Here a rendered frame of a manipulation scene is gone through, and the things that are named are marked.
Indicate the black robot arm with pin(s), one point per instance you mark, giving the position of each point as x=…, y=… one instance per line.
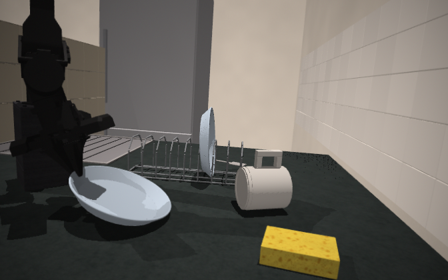
x=42, y=36

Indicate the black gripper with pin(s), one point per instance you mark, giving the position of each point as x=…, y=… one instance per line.
x=54, y=114

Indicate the grey mug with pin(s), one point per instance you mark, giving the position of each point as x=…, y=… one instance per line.
x=263, y=187

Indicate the grey metal dish rack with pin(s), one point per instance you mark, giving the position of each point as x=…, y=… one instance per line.
x=183, y=169

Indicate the yellow sponge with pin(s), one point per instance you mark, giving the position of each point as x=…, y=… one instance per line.
x=299, y=251

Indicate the beige tiled wall panel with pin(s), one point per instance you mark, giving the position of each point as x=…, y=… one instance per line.
x=87, y=83

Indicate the white round plate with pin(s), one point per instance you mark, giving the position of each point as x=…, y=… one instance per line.
x=119, y=196
x=206, y=141

